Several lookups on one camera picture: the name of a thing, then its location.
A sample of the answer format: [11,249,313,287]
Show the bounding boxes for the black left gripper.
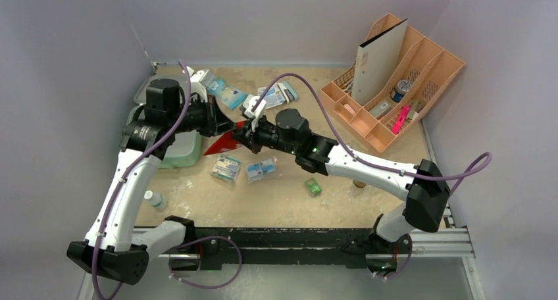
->
[168,94,236,138]

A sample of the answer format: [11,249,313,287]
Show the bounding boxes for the red first aid pouch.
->
[203,120,245,156]

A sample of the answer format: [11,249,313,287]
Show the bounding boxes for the white gauze dressing packet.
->
[264,84,286,109]

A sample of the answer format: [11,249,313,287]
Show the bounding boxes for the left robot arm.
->
[66,78,236,285]

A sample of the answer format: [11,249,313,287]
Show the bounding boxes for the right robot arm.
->
[232,107,449,252]

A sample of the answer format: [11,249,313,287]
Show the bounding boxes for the green small medicine box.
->
[305,178,322,197]

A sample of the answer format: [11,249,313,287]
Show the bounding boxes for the blue white wipes packet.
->
[207,78,247,110]

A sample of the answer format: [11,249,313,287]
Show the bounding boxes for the clear zip bag of pads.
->
[245,157,282,184]

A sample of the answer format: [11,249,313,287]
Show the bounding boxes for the mint green storage case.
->
[127,74,201,170]

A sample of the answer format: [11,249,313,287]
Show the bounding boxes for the green white mask packet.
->
[211,154,241,182]

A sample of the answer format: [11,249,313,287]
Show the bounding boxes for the pink eraser in organizer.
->
[343,104,356,120]

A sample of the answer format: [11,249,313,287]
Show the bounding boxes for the brown bottle orange cap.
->
[353,180,367,188]

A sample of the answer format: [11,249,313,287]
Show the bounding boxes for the grey box in organizer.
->
[370,99,393,119]

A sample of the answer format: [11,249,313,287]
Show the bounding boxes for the white folder in organizer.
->
[351,18,408,106]

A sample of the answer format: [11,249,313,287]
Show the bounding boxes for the pink marker in organizer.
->
[391,105,411,135]

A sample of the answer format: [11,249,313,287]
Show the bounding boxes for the pink desk organizer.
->
[320,13,465,154]

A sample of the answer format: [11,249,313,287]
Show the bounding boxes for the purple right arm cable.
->
[250,73,494,282]

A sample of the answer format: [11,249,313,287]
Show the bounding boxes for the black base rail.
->
[171,227,411,273]

